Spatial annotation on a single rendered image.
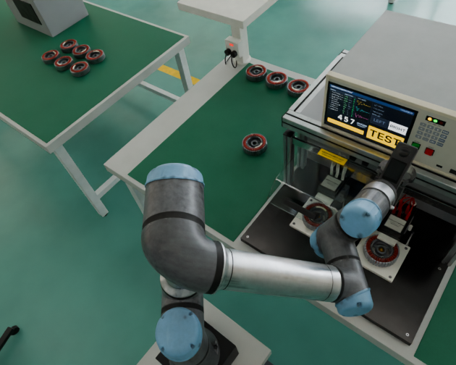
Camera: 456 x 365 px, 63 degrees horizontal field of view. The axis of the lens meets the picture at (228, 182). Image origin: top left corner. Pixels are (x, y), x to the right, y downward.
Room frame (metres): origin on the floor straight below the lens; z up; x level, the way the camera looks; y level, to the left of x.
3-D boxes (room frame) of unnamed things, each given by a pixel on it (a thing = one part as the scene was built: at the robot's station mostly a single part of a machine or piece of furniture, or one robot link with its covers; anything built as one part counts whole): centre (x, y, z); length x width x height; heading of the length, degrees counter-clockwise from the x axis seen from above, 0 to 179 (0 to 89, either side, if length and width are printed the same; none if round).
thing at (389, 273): (0.53, -0.46, 0.78); 0.15 x 0.15 x 0.01; 43
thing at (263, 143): (1.15, -0.15, 0.77); 0.11 x 0.11 x 0.04
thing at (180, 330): (0.32, 0.20, 1.01); 0.13 x 0.12 x 0.14; 175
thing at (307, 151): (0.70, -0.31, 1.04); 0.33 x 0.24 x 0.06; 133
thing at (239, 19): (1.67, -0.19, 0.98); 0.37 x 0.35 x 0.46; 43
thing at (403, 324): (0.62, -0.39, 0.76); 0.64 x 0.47 x 0.02; 43
